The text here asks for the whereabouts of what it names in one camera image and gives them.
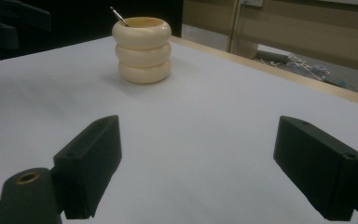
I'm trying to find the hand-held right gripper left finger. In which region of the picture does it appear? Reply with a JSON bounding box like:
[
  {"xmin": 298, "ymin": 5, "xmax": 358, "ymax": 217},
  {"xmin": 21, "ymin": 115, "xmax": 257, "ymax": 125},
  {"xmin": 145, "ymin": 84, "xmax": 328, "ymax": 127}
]
[{"xmin": 53, "ymin": 115, "xmax": 123, "ymax": 220}]

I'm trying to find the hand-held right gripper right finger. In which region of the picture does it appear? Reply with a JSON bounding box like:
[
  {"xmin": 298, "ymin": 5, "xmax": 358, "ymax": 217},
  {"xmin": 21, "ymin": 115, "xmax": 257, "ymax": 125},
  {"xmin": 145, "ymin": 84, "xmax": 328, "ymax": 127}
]
[{"xmin": 272, "ymin": 115, "xmax": 358, "ymax": 222}]

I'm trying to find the thin black pen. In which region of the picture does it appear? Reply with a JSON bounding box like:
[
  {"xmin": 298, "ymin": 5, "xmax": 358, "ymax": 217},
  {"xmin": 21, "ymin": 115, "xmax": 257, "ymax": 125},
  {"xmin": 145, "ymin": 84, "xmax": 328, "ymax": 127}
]
[{"xmin": 109, "ymin": 6, "xmax": 131, "ymax": 28}]

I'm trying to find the cream ribbed pen holder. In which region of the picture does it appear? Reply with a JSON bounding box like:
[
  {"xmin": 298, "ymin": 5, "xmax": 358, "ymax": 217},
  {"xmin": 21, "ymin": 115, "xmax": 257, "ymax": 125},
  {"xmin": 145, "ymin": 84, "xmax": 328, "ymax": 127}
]
[{"xmin": 111, "ymin": 16, "xmax": 172, "ymax": 85}]

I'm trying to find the white table cover sheet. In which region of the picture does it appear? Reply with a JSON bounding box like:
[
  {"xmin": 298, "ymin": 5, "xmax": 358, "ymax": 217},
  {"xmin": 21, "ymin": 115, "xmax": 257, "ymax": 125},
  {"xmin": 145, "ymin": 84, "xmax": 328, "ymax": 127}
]
[{"xmin": 0, "ymin": 35, "xmax": 358, "ymax": 224}]

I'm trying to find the wooden table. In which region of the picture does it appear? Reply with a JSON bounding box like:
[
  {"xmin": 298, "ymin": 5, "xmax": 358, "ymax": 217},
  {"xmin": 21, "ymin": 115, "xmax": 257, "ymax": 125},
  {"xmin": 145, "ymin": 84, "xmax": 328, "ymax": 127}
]
[{"xmin": 170, "ymin": 35, "xmax": 358, "ymax": 110}]

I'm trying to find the light wooden shelf unit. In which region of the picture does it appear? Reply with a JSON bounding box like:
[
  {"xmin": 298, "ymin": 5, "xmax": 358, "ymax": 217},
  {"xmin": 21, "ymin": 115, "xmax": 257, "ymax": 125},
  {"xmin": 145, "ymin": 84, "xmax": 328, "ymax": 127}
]
[{"xmin": 182, "ymin": 0, "xmax": 358, "ymax": 76}]

